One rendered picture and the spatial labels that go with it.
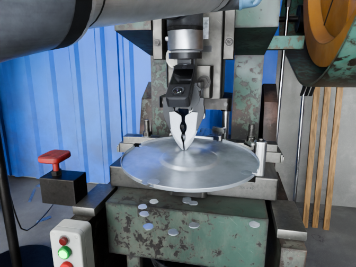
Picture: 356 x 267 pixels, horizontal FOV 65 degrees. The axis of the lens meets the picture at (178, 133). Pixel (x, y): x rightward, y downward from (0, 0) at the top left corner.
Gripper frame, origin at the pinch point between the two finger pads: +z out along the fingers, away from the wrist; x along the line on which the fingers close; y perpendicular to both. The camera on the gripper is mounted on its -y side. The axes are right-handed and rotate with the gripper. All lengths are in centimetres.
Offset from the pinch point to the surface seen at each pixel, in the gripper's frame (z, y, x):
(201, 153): 1.4, -0.9, -4.1
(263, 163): 6.5, 9.2, -18.3
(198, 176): 2.5, -11.2, -4.9
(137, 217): 19.1, -0.8, 11.6
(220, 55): -19.5, 14.8, -6.8
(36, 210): 79, 90, 119
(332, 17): -30, 32, -37
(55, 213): 79, 89, 104
